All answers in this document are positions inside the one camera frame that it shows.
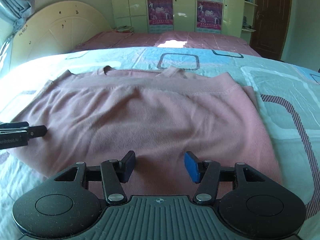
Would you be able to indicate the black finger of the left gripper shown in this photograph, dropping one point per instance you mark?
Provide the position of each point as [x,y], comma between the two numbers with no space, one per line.
[36,131]

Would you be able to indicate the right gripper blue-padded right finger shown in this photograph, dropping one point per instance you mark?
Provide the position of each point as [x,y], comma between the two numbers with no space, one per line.
[208,174]

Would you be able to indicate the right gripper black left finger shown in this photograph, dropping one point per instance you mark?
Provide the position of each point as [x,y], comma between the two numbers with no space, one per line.
[111,173]

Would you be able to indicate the pink knit sweater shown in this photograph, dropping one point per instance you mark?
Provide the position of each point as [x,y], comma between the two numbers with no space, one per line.
[94,117]

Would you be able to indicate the cream arched headboard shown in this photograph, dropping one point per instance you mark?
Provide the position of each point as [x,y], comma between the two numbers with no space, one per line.
[56,29]

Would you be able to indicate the light blue patterned bedsheet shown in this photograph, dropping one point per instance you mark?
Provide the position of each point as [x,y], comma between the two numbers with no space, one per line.
[287,101]

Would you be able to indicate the pink plaid far bedsheet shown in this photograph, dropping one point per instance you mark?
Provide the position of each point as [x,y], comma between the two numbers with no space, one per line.
[169,39]

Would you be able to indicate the grey blue curtain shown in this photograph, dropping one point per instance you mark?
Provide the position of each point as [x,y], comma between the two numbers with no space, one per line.
[16,13]

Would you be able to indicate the stack of items by headboard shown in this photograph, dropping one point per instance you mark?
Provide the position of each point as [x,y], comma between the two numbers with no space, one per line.
[124,29]

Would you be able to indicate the lower right magenta poster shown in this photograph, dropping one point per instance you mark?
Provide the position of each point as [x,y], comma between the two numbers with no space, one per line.
[209,15]

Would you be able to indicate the magenta poster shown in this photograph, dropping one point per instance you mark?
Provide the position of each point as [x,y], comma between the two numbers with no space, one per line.
[160,12]
[209,15]

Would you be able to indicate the pale green wardrobe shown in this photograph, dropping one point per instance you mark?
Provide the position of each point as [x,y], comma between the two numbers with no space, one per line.
[135,13]

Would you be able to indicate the lower left magenta poster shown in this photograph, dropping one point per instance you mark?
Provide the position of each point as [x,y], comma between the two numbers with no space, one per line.
[160,12]

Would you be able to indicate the dark brown door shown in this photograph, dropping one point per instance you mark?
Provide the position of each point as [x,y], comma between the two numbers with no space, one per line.
[271,23]

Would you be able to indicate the corner shelf unit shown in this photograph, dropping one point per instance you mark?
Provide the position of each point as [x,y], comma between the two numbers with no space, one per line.
[247,27]

